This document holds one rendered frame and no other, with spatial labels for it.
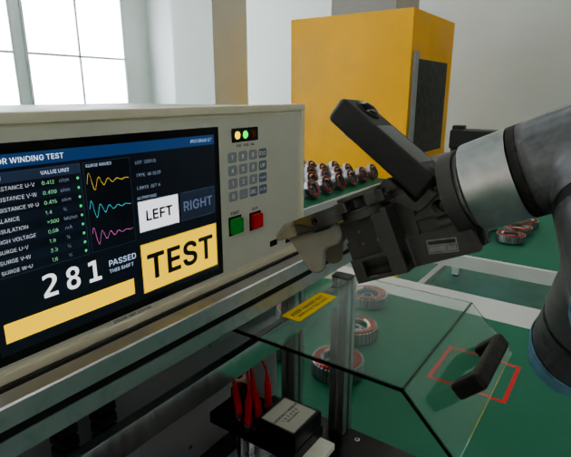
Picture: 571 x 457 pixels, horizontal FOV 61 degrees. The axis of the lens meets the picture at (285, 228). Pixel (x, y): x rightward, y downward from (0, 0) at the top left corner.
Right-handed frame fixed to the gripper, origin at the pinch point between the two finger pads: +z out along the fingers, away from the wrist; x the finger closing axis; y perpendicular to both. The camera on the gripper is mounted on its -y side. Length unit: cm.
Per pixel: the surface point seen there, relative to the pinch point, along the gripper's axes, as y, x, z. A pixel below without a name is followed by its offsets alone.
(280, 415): 23.2, 2.7, 13.8
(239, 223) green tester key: -2.4, 0.0, 6.2
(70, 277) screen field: -2.4, -21.3, 6.8
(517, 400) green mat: 48, 52, 1
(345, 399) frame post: 30.8, 21.6, 17.3
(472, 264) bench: 38, 137, 29
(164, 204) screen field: -6.4, -10.7, 4.9
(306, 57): -128, 327, 170
